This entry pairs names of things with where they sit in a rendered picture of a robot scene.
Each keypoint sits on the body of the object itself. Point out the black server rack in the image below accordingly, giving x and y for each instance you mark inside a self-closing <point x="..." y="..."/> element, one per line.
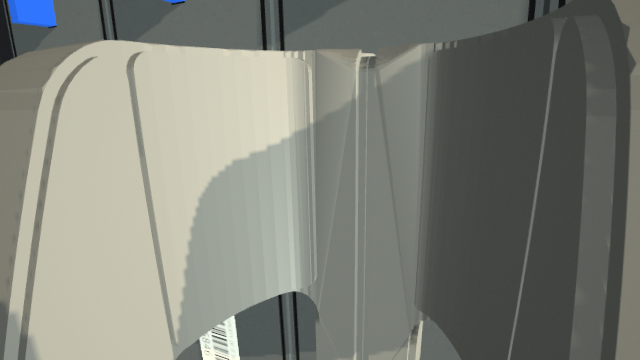
<point x="282" y="327"/>

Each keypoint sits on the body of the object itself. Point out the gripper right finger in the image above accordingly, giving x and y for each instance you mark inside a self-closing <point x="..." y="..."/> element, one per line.
<point x="503" y="190"/>

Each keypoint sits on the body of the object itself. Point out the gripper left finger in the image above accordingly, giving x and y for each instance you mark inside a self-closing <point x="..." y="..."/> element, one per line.
<point x="150" y="192"/>

